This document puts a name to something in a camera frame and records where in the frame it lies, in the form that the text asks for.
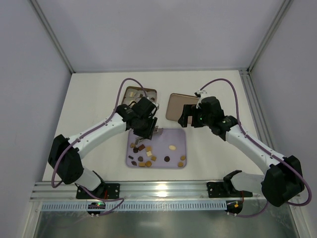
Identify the right black mount plate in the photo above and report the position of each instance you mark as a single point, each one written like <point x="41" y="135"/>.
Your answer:
<point x="216" y="189"/>

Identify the brown rectangular chocolate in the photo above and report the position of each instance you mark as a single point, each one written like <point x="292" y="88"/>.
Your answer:
<point x="141" y="147"/>

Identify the aluminium rail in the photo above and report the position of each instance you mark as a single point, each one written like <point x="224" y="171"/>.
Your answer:
<point x="129" y="190"/>

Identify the left black mount plate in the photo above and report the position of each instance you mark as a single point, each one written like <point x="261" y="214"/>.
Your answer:
<point x="111" y="190"/>

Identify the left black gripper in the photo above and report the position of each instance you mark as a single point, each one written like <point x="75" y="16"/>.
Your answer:
<point x="150" y="131"/>

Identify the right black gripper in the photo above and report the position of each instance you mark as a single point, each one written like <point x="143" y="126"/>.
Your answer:
<point x="194" y="116"/>

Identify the brown tin lid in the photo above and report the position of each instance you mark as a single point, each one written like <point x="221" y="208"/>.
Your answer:
<point x="176" y="103"/>

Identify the white swirl oval chocolate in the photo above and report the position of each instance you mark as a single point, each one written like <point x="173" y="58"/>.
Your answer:
<point x="172" y="147"/>

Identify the white slotted cable duct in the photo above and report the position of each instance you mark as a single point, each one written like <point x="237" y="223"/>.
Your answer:
<point x="187" y="205"/>

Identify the black mount plate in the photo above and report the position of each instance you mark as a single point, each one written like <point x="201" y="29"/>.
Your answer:
<point x="216" y="189"/>
<point x="111" y="190"/>

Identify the purple plastic tray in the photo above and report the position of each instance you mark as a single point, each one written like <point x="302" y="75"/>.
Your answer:
<point x="160" y="148"/>

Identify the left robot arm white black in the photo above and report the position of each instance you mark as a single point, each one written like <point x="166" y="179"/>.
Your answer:
<point x="67" y="153"/>

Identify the caramel shell chocolate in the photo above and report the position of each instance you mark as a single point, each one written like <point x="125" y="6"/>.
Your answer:
<point x="148" y="163"/>

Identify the brown tin box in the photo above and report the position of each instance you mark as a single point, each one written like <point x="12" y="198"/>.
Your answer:
<point x="138" y="94"/>

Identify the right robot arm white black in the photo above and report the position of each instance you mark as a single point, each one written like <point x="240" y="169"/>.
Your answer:
<point x="280" y="180"/>

